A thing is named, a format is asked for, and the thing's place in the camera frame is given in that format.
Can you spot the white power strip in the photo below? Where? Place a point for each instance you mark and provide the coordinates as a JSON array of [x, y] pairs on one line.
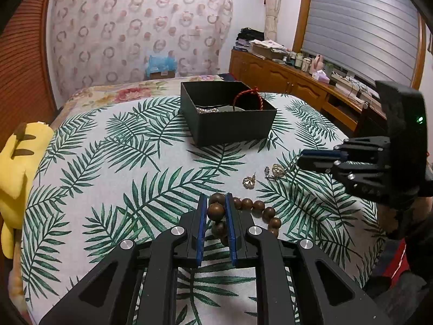
[[345, 79]]

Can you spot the row of toiletry bottles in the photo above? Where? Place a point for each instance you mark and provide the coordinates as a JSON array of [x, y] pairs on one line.
[[299, 61]]

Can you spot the silver earring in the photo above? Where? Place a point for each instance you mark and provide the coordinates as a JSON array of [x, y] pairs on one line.
[[268, 173]]

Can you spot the yellow plush toy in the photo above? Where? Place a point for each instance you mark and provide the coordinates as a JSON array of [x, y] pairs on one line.
[[20, 176]]

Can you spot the grey window blind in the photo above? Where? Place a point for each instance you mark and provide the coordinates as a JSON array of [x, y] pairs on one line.
[[358, 30]]

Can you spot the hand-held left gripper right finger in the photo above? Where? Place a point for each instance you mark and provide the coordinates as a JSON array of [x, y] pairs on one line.
[[231, 230]]

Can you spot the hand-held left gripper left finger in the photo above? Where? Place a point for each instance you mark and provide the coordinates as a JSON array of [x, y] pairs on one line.
[[202, 230]]

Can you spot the pink figurine bottle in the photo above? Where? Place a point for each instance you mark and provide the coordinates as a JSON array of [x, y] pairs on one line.
[[318, 63]]

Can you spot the black box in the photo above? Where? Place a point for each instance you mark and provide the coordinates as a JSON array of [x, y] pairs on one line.
[[233, 128]]

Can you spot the wooden sideboard cabinet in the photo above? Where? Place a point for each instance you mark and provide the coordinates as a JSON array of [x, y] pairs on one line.
[[280, 78]]

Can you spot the cream tied window curtain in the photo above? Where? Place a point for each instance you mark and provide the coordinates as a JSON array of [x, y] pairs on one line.
[[271, 10]]

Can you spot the gold flower earring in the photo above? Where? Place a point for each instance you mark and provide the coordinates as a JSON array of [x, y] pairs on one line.
[[249, 181]]

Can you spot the dark blue bed sheet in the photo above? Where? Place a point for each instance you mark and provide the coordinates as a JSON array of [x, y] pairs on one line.
[[230, 77]]

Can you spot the small cardboard box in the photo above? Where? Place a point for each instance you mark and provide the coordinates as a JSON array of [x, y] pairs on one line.
[[163, 74]]

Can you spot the pink tissue box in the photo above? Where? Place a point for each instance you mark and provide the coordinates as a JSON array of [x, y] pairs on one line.
[[320, 76]]

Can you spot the blue plastic bag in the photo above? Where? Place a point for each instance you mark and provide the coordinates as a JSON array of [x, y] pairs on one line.
[[162, 62]]

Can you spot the person's right hand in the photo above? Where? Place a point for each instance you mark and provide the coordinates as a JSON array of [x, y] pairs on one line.
[[384, 215]]

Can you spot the flat carton with papers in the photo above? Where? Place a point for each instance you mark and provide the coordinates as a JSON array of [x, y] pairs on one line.
[[267, 49]]

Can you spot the stack of folded clothes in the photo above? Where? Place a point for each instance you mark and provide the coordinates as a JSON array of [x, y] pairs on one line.
[[249, 39]]

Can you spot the floral bed blanket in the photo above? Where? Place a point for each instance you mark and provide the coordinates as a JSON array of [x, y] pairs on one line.
[[125, 93]]

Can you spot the leaf print tablecloth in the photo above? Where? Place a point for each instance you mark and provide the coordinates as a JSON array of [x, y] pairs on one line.
[[128, 182]]

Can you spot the wooden louvered wardrobe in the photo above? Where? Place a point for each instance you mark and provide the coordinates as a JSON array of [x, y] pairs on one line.
[[23, 57]]

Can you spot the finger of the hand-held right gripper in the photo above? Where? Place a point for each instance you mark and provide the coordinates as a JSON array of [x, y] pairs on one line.
[[321, 153], [358, 176]]

